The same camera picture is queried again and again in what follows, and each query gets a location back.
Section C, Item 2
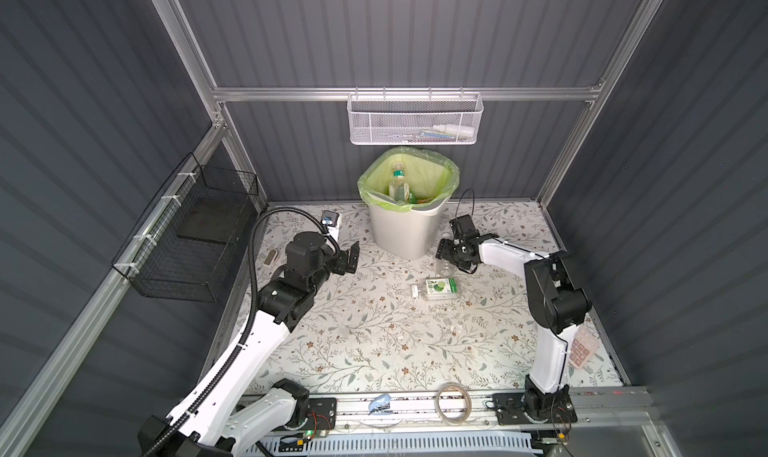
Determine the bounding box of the green label square bottle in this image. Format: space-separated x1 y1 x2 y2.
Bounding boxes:
411 277 459 301

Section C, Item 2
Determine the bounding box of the clear square bottle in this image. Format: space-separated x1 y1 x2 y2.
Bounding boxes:
388 161 410 205

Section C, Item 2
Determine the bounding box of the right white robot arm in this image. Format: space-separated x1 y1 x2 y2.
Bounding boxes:
436 215 592 424

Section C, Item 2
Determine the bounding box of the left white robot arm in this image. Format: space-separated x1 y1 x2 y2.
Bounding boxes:
138 232 360 456

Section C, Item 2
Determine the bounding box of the white plastic trash bin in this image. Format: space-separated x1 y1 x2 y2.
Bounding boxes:
358 188 450 260

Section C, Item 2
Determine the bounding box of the green bin liner bag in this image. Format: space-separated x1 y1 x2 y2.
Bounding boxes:
357 146 461 213

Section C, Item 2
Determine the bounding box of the roll of clear tape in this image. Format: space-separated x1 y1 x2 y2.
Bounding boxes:
434 382 473 425

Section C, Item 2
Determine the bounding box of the pink white calculator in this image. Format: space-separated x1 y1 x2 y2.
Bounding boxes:
569 325 600 369

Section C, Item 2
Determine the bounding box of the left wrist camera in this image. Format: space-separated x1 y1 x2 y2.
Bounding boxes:
321 210 341 241

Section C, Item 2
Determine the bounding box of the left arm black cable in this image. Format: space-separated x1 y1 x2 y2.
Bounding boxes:
140 207 331 457

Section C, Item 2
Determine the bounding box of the black wire wall basket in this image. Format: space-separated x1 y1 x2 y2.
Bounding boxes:
112 154 261 303

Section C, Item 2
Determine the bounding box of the white wire mesh basket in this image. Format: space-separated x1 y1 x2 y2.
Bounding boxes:
346 92 484 146

